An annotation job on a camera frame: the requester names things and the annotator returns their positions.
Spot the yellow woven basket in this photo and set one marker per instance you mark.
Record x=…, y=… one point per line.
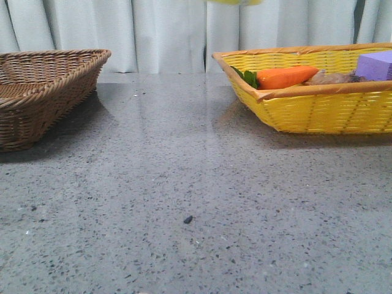
x=351, y=108

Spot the orange toy carrot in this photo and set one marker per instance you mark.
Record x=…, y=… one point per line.
x=277, y=78

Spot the brown wicker basket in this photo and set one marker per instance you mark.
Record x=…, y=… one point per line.
x=38, y=88

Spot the yellow-green tape roll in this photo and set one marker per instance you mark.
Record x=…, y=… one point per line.
x=238, y=2

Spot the white curtain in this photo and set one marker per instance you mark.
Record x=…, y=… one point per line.
x=161, y=37

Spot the purple foam block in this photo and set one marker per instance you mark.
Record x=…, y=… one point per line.
x=374, y=66

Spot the small black debris chip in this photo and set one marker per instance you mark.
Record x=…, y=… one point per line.
x=188, y=220

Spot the brown ginger root toy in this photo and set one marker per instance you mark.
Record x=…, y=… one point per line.
x=323, y=78

